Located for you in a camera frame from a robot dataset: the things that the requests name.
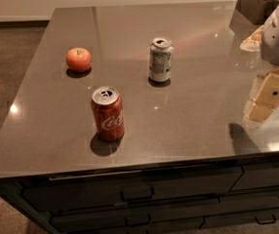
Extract black drawer handle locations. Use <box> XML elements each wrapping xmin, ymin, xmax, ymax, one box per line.
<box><xmin>125</xmin><ymin>214</ymin><xmax>151</xmax><ymax>227</ymax></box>
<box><xmin>255</xmin><ymin>214</ymin><xmax>276</xmax><ymax>225</ymax></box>
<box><xmin>120</xmin><ymin>186</ymin><xmax>154</xmax><ymax>202</ymax></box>

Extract black drawer handle right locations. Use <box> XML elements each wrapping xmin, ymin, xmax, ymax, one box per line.
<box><xmin>255</xmin><ymin>214</ymin><xmax>276</xmax><ymax>225</ymax></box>

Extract red apple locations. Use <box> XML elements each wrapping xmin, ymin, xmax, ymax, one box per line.
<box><xmin>66</xmin><ymin>48</ymin><xmax>92</xmax><ymax>73</ymax></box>

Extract black drawer handle left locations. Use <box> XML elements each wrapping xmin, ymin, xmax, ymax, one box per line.
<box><xmin>120</xmin><ymin>186</ymin><xmax>154</xmax><ymax>202</ymax></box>

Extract dark cabinet with drawers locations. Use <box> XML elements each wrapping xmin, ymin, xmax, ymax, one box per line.
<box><xmin>0</xmin><ymin>155</ymin><xmax>279</xmax><ymax>234</ymax></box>

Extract white green 7up can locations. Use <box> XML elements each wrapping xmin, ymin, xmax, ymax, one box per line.
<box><xmin>149</xmin><ymin>37</ymin><xmax>174</xmax><ymax>83</ymax></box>

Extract red Coca-Cola can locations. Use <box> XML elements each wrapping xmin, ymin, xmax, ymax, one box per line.
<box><xmin>91</xmin><ymin>86</ymin><xmax>124</xmax><ymax>141</ymax></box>

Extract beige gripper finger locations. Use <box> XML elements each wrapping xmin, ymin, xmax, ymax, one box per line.
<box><xmin>245</xmin><ymin>67</ymin><xmax>279</xmax><ymax>123</ymax></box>

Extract black lower drawer handle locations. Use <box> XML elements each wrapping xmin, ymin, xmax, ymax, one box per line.
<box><xmin>125</xmin><ymin>214</ymin><xmax>151</xmax><ymax>227</ymax></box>

